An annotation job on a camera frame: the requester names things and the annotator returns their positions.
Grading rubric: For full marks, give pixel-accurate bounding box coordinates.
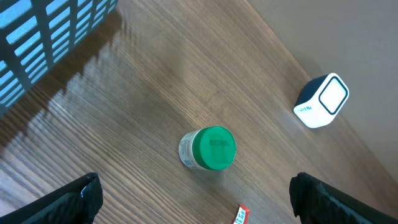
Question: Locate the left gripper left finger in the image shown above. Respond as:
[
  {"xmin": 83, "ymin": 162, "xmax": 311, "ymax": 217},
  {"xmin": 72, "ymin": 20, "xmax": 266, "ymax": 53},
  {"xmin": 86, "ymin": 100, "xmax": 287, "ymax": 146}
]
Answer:
[{"xmin": 1, "ymin": 172, "xmax": 103, "ymax": 223}]

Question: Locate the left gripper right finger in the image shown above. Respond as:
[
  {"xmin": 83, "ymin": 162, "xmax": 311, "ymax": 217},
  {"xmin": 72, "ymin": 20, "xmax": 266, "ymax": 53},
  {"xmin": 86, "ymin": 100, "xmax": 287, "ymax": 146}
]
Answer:
[{"xmin": 289, "ymin": 172, "xmax": 397, "ymax": 224}]

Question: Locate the green lid spice jar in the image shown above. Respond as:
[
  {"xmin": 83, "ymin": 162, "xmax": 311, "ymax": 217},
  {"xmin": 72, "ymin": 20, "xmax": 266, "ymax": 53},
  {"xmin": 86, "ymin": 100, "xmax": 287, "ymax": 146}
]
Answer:
[{"xmin": 178, "ymin": 126, "xmax": 237, "ymax": 171}]

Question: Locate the grey plastic mesh basket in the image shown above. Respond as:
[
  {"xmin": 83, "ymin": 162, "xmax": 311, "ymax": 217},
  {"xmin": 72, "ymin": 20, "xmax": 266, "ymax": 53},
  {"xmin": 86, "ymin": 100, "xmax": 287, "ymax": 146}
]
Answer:
[{"xmin": 1, "ymin": 0, "xmax": 118, "ymax": 114}]

